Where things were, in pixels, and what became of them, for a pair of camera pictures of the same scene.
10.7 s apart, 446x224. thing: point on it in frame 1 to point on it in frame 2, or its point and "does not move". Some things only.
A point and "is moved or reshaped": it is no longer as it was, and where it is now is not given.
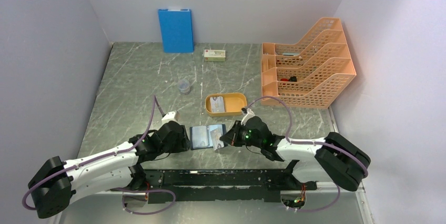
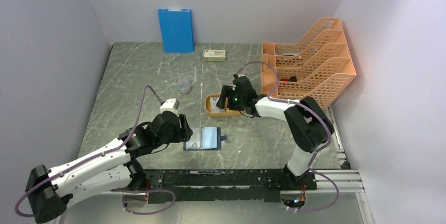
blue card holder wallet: [200, 136] is moved or reshaped
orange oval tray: [233, 103] does not move
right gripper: [232, 136] to [226, 92]
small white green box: [214, 55] does not move
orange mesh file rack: [312, 74] does not move
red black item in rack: [292, 79] does not move
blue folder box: [176, 28] does not move
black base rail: [172, 185] does not move
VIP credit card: [215, 133] to [194, 141]
